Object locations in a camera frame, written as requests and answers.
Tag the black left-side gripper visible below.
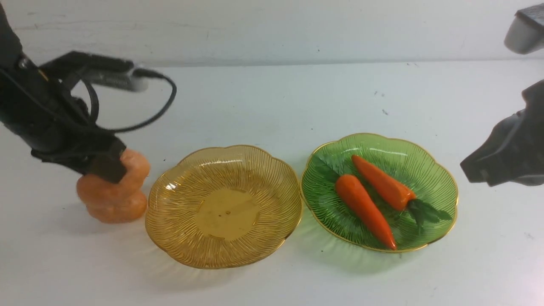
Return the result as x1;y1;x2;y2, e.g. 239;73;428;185
0;53;128;184

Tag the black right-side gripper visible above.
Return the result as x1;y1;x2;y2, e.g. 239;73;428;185
460;81;544;187

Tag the toy potato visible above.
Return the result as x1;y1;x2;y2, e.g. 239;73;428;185
86;190;147;224
76;149;151;207

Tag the toy carrot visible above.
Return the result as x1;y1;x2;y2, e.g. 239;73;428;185
310;154;397;251
351;155;453;230

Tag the black left-side robot arm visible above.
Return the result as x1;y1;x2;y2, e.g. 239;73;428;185
0;10;127;184

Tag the green ribbed plastic plate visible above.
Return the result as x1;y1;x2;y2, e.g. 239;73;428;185
300;133;459;252

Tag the amber ribbed plastic plate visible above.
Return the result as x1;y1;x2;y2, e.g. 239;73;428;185
144;145;303;269

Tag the left-side wrist camera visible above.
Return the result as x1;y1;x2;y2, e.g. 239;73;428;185
39;51;147;92

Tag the black camera cable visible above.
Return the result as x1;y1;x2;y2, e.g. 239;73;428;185
79;68;177;133

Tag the right-side wrist camera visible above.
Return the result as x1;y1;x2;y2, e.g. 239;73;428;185
504;3;544;55

